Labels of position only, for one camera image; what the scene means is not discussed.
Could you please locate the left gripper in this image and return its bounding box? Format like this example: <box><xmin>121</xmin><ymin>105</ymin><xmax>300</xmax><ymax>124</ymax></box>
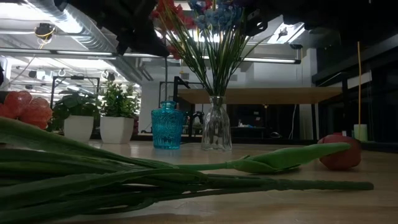
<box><xmin>54</xmin><ymin>0</ymin><xmax>171</xmax><ymax>59</ymax></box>

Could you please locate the yellow cable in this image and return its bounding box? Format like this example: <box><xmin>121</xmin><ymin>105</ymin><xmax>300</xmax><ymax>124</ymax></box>
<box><xmin>356</xmin><ymin>40</ymin><xmax>363</xmax><ymax>141</ymax></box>

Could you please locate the wooden shelf with black legs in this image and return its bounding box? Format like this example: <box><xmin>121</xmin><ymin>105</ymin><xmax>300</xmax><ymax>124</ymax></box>
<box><xmin>178</xmin><ymin>86</ymin><xmax>349</xmax><ymax>141</ymax></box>

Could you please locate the red artificial flower bunch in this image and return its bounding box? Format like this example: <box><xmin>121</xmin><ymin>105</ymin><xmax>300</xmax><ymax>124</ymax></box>
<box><xmin>149</xmin><ymin>0</ymin><xmax>220</xmax><ymax>98</ymax></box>

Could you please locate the teal glass vase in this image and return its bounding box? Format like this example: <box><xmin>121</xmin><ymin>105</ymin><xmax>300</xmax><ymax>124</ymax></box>
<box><xmin>151</xmin><ymin>100</ymin><xmax>185</xmax><ymax>150</ymax></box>

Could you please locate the small-leaf plant in white pot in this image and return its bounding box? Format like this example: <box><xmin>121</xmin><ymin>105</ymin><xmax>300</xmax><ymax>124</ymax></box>
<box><xmin>99</xmin><ymin>81</ymin><xmax>141</xmax><ymax>144</ymax></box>

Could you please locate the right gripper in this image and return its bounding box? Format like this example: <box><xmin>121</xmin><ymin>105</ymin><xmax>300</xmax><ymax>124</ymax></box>
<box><xmin>245</xmin><ymin>0</ymin><xmax>343</xmax><ymax>37</ymax></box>

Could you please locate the long linear ceiling light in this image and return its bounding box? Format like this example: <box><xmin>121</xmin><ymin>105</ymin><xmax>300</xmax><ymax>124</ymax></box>
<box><xmin>123</xmin><ymin>52</ymin><xmax>302</xmax><ymax>65</ymax></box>

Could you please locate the silver ventilation duct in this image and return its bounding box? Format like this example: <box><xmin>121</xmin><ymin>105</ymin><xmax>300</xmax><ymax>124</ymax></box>
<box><xmin>26</xmin><ymin>0</ymin><xmax>153</xmax><ymax>82</ymax></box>

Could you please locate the clear glass vase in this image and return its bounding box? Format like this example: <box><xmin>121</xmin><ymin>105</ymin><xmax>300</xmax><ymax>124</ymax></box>
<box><xmin>201</xmin><ymin>95</ymin><xmax>233</xmax><ymax>152</ymax></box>

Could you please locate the green flower stems bundle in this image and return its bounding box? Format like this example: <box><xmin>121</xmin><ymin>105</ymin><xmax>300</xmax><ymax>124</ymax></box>
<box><xmin>0</xmin><ymin>90</ymin><xmax>375</xmax><ymax>224</ymax></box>

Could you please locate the dark red artificial tulip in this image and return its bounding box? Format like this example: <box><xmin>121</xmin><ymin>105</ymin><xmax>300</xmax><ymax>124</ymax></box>
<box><xmin>174</xmin><ymin>134</ymin><xmax>363</xmax><ymax>175</ymax></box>

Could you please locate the pale cylindrical container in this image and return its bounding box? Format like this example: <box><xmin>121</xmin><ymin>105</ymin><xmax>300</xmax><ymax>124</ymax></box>
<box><xmin>353</xmin><ymin>123</ymin><xmax>369</xmax><ymax>142</ymax></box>

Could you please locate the black background stand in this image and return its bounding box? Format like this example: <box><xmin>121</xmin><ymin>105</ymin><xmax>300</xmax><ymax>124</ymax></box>
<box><xmin>158</xmin><ymin>75</ymin><xmax>205</xmax><ymax>108</ymax></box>

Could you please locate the broad-leaf plant in white pot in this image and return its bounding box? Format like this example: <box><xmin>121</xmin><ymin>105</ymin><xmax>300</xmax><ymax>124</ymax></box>
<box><xmin>46</xmin><ymin>88</ymin><xmax>102</xmax><ymax>143</ymax></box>

